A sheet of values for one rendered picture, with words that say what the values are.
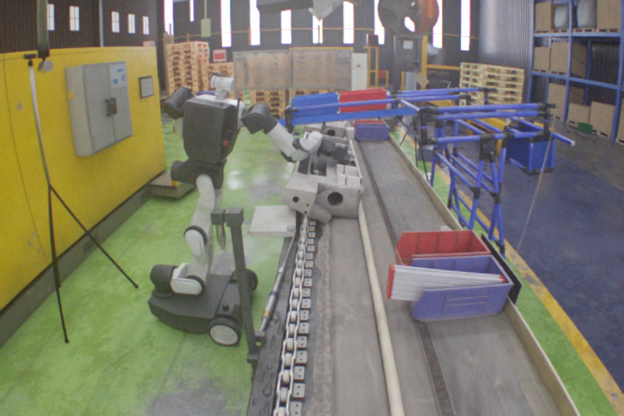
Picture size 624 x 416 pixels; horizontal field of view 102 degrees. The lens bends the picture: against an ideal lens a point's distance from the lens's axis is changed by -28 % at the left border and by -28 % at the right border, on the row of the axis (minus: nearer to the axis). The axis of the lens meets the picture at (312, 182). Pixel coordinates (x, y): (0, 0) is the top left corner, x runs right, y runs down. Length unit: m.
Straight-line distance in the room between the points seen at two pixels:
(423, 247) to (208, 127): 1.08
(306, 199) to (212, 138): 0.54
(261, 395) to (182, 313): 1.32
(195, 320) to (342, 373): 1.32
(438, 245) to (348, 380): 0.73
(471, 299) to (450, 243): 0.38
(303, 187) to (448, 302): 0.91
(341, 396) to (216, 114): 1.23
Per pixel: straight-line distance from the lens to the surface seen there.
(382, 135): 3.56
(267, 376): 1.01
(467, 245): 1.55
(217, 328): 2.10
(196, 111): 1.64
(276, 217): 1.75
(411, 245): 1.47
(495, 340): 1.23
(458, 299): 1.19
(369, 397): 0.99
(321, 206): 1.79
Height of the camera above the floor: 1.56
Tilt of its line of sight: 20 degrees down
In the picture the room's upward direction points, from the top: 1 degrees counter-clockwise
